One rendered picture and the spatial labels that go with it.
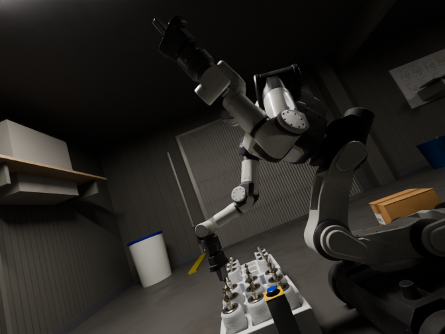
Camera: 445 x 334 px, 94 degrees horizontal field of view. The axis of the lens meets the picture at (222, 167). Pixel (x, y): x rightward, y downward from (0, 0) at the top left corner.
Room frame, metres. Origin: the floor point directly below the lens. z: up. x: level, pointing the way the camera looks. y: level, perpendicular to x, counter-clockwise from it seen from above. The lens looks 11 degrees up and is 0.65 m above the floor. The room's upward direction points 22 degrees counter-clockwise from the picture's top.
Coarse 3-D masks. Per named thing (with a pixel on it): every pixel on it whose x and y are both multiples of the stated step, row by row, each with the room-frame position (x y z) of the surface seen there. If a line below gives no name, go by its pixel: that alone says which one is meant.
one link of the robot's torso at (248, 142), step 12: (312, 96) 0.85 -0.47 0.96; (300, 108) 0.79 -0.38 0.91; (312, 108) 0.83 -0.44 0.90; (324, 108) 0.86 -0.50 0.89; (312, 120) 0.80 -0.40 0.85; (324, 120) 0.83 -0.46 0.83; (312, 132) 0.79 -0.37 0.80; (324, 132) 0.82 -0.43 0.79; (252, 144) 0.88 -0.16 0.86; (300, 144) 0.80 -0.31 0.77; (312, 144) 0.80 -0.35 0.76; (288, 156) 0.88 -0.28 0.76; (300, 156) 0.86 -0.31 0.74; (312, 156) 0.89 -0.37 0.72
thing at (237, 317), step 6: (240, 306) 0.99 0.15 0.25; (234, 312) 0.95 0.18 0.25; (240, 312) 0.97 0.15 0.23; (222, 318) 0.97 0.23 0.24; (228, 318) 0.95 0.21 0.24; (234, 318) 0.95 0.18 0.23; (240, 318) 0.96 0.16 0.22; (228, 324) 0.95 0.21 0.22; (234, 324) 0.95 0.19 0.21; (240, 324) 0.95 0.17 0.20; (246, 324) 0.98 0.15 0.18; (228, 330) 0.96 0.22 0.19; (234, 330) 0.95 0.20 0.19; (240, 330) 0.95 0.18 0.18
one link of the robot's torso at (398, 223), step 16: (400, 224) 0.89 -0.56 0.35; (416, 224) 0.84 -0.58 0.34; (336, 240) 0.79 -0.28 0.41; (352, 240) 0.79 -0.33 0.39; (368, 240) 0.80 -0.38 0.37; (384, 240) 0.85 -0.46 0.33; (400, 240) 0.85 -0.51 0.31; (416, 240) 0.83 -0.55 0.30; (336, 256) 0.80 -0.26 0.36; (352, 256) 0.80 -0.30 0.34; (368, 256) 0.81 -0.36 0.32; (384, 256) 0.84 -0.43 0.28; (400, 256) 0.85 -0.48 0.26; (416, 256) 0.85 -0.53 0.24; (432, 256) 0.83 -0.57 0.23
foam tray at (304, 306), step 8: (288, 280) 1.23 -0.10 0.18; (264, 288) 1.28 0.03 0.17; (296, 288) 1.11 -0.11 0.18; (304, 304) 0.96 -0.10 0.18; (248, 312) 1.07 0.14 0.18; (296, 312) 0.93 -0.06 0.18; (304, 312) 0.92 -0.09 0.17; (312, 312) 0.92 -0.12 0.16; (248, 320) 1.00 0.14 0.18; (272, 320) 0.94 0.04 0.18; (296, 320) 0.92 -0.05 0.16; (304, 320) 0.92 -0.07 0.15; (312, 320) 0.92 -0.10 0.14; (224, 328) 1.01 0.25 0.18; (248, 328) 0.95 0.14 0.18; (256, 328) 0.92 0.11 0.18; (264, 328) 0.92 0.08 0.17; (272, 328) 0.92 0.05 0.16; (304, 328) 0.92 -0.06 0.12; (312, 328) 0.92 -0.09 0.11; (320, 328) 0.93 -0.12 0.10
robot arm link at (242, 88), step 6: (222, 60) 0.54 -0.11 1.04; (222, 66) 0.52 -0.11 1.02; (228, 66) 0.52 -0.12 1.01; (228, 72) 0.52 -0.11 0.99; (234, 72) 0.52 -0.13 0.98; (234, 78) 0.52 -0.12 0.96; (240, 78) 0.52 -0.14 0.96; (234, 84) 0.52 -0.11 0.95; (240, 84) 0.52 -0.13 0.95; (234, 90) 0.52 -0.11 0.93; (240, 90) 0.53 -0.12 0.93; (228, 96) 0.52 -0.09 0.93; (234, 96) 0.52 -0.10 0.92; (222, 102) 0.54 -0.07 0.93; (228, 102) 0.53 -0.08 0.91
